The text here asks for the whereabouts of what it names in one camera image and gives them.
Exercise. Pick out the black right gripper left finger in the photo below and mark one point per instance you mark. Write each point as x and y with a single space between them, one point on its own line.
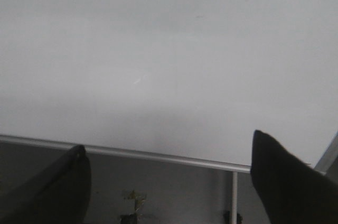
58 194

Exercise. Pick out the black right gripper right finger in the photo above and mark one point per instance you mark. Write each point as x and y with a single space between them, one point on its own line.
290 191

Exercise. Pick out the whiteboard stand metal leg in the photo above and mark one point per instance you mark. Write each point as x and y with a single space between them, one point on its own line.
234 198

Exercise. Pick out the small potted green plant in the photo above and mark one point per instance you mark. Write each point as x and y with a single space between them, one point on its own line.
136 201

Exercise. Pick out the white whiteboard with aluminium frame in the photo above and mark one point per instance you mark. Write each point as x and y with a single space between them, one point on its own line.
177 80

